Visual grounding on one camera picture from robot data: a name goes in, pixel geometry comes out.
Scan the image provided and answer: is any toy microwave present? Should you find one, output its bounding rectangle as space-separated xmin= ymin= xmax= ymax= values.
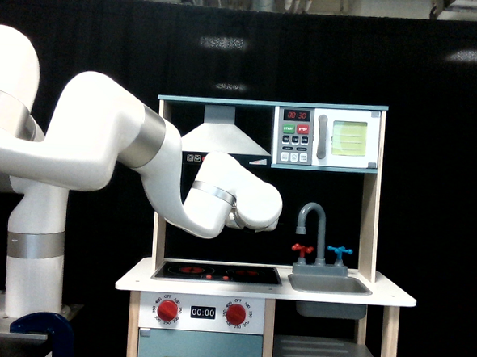
xmin=272 ymin=103 xmax=386 ymax=173

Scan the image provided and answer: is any black toy cooktop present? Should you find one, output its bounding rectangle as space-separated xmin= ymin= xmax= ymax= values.
xmin=151 ymin=261 xmax=281 ymax=286

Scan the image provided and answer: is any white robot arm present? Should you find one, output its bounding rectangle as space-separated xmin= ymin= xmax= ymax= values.
xmin=0 ymin=25 xmax=282 ymax=319

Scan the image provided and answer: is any right red oven knob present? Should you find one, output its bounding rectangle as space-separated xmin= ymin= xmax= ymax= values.
xmin=225 ymin=304 xmax=247 ymax=326

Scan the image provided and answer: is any teal toy oven door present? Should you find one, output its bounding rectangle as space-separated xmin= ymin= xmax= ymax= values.
xmin=137 ymin=329 xmax=263 ymax=357

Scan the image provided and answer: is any wooden toy kitchen frame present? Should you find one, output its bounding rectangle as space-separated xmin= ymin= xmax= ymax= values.
xmin=116 ymin=94 xmax=416 ymax=357

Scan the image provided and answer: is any red faucet handle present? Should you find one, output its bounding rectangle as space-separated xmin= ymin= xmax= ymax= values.
xmin=292 ymin=243 xmax=314 ymax=265

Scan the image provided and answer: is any grey toy sink basin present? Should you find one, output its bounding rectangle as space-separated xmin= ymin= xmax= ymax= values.
xmin=289 ymin=274 xmax=372 ymax=320

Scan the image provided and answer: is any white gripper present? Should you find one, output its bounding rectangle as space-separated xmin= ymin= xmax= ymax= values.
xmin=225 ymin=212 xmax=278 ymax=233

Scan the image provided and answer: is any silver toy range hood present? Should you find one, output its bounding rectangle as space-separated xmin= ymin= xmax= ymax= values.
xmin=182 ymin=104 xmax=271 ymax=166

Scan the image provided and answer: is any red oven knob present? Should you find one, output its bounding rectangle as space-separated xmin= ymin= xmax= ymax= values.
xmin=225 ymin=304 xmax=247 ymax=326
xmin=157 ymin=300 xmax=179 ymax=321

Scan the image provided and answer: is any blue faucet handle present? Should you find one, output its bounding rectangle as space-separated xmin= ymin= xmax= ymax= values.
xmin=327 ymin=246 xmax=353 ymax=267

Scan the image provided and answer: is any blue C-clamp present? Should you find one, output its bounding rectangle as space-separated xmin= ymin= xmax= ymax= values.
xmin=10 ymin=312 xmax=74 ymax=357

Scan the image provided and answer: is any grey toy faucet spout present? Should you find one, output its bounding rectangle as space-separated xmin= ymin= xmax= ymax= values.
xmin=293 ymin=201 xmax=329 ymax=267

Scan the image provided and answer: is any black curtain backdrop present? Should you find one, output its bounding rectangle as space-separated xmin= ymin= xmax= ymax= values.
xmin=0 ymin=0 xmax=477 ymax=357

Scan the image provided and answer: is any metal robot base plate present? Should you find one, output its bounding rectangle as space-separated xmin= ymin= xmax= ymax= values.
xmin=0 ymin=304 xmax=83 ymax=340

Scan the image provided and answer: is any left red oven knob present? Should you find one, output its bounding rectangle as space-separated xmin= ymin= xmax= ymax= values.
xmin=157 ymin=300 xmax=179 ymax=321

